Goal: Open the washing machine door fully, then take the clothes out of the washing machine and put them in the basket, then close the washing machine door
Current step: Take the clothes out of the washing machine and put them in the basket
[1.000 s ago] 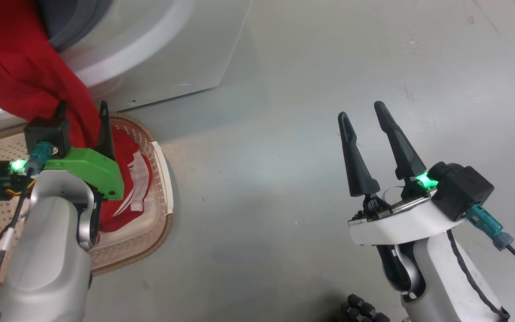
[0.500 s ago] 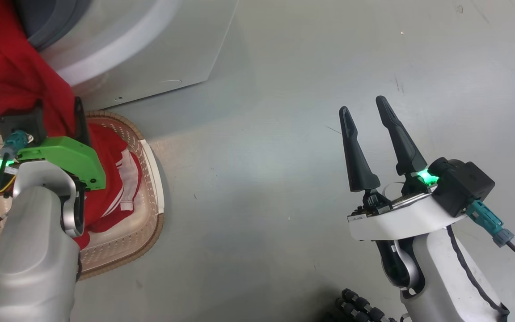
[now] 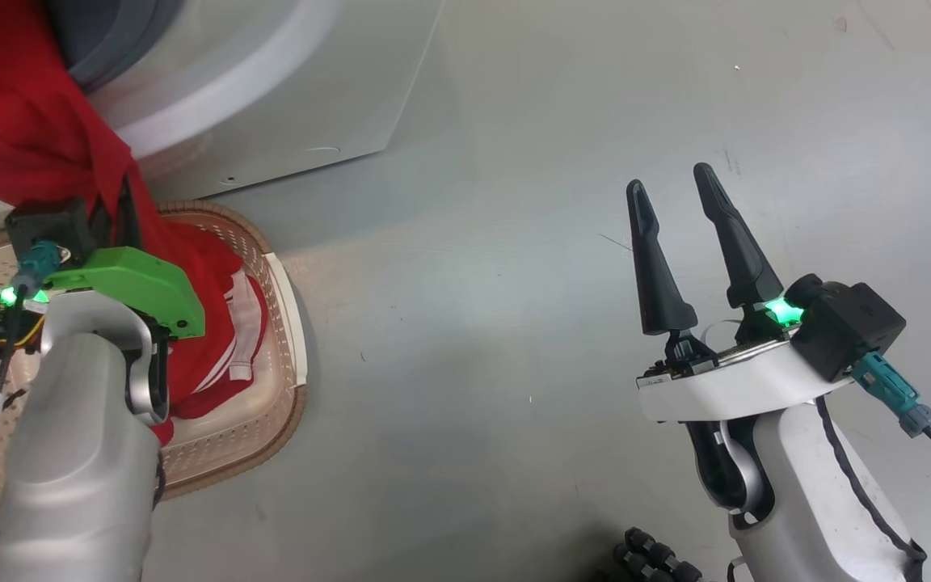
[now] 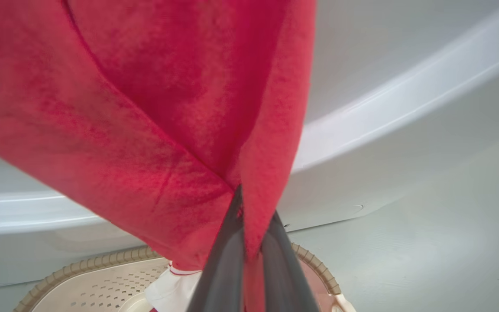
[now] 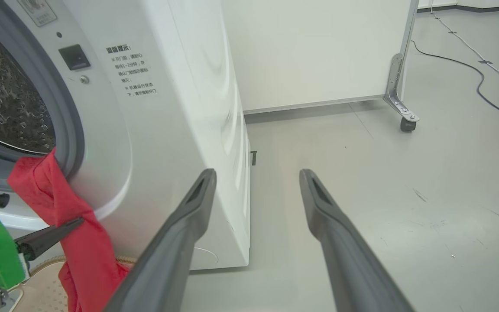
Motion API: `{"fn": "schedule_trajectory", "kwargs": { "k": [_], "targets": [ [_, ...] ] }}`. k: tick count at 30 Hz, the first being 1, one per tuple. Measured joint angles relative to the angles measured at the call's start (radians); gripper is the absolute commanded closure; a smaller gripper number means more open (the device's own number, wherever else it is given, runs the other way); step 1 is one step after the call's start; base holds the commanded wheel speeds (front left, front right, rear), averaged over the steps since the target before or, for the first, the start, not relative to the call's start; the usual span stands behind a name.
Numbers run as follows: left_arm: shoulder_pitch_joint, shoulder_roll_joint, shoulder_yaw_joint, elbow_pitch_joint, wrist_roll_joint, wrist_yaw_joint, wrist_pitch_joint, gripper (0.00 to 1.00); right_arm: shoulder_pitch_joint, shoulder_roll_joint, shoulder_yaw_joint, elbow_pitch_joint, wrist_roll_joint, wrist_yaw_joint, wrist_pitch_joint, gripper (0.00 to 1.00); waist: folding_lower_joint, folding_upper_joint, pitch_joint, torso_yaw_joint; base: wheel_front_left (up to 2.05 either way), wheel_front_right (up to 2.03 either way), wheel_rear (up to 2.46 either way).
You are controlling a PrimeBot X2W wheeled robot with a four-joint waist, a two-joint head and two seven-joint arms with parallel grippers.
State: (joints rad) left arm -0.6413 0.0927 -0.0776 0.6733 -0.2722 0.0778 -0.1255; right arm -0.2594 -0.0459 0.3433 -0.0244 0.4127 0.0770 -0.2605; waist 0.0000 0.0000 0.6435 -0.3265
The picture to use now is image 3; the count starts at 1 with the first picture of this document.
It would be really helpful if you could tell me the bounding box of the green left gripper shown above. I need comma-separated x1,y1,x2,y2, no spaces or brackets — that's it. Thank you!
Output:
0,176,206,363

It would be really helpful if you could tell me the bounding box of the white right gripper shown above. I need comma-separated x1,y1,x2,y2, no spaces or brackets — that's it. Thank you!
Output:
626,162,858,423

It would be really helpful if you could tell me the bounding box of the red white garment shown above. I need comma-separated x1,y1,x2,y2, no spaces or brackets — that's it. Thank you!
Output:
0,0,269,447

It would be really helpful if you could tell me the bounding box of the cream perforated laundry basket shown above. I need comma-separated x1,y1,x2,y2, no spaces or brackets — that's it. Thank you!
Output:
0,200,309,518

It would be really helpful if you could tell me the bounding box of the white washing machine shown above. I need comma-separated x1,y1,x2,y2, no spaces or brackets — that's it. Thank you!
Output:
0,0,446,243

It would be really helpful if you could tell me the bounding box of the left camera cable teal connector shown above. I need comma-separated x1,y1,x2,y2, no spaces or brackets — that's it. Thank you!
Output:
0,240,64,582

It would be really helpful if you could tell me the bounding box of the camera cable teal connector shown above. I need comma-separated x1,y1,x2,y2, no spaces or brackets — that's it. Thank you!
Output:
0,240,64,582
852,352,931,483

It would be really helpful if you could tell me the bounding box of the right camera cable teal connector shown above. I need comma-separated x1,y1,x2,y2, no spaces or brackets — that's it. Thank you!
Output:
852,352,931,483

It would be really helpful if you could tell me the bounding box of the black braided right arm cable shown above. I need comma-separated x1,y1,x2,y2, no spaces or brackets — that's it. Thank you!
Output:
815,396,929,567

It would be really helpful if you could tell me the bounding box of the black corrugated cable conduit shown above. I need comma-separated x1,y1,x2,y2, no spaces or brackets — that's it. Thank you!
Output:
595,527,706,582

